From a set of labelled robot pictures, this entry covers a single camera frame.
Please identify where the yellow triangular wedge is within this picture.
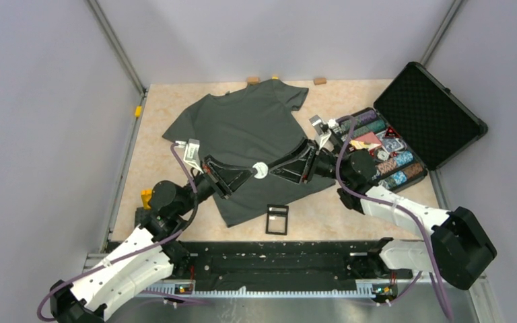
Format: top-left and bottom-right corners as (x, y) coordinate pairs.
(141, 189), (152, 210)

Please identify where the blue round brooch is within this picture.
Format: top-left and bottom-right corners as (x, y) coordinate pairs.
(252, 161), (269, 179)

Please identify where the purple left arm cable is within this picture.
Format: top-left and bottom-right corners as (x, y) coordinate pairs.
(36, 142), (210, 323)

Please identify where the yellow wall bracket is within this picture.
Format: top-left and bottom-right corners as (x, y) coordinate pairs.
(134, 106), (143, 118)

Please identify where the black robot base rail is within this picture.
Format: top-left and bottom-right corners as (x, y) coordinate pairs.
(162, 240), (413, 292)

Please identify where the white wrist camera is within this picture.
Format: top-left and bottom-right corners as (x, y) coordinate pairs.
(309, 115), (338, 150)
(175, 139), (203, 172)

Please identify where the dark grey t-shirt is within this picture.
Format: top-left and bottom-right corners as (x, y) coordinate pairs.
(162, 79), (335, 227)

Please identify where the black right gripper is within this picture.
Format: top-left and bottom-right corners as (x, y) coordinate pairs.
(267, 137), (352, 184)

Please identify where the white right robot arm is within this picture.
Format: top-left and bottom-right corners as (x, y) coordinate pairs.
(254, 139), (497, 290)

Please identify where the black square brooch stand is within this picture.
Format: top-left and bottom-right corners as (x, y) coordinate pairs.
(265, 204), (289, 236)

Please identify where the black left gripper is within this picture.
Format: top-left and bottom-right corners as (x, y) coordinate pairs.
(176, 155), (258, 216)

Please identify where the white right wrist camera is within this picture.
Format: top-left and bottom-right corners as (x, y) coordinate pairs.
(309, 115), (338, 150)

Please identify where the tan wooden block right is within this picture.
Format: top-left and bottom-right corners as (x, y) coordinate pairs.
(313, 77), (327, 85)

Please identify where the black poker chip case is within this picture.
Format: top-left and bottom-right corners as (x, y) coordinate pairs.
(330, 62), (488, 192)

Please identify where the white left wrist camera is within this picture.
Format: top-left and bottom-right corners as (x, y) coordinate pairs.
(175, 139), (203, 172)

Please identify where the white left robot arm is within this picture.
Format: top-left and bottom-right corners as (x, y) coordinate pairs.
(37, 156), (270, 322)

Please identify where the white slotted cable duct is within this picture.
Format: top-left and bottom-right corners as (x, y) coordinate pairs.
(137, 281), (393, 299)

